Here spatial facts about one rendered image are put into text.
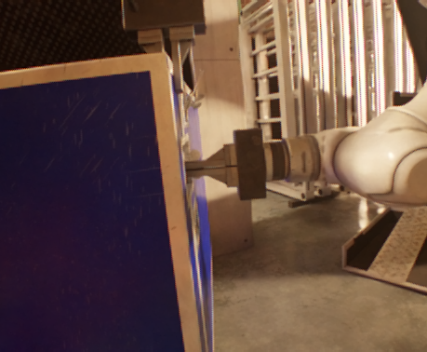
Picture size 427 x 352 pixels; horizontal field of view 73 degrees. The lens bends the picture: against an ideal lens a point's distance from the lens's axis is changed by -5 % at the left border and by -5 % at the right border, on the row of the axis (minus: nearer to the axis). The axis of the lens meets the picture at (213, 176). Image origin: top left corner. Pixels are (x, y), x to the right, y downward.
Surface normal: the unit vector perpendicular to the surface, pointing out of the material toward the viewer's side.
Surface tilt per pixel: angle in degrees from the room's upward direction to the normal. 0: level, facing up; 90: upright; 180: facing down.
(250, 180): 90
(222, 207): 90
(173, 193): 90
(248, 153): 90
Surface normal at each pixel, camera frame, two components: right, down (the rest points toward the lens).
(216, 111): 0.37, 0.14
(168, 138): 0.01, 0.18
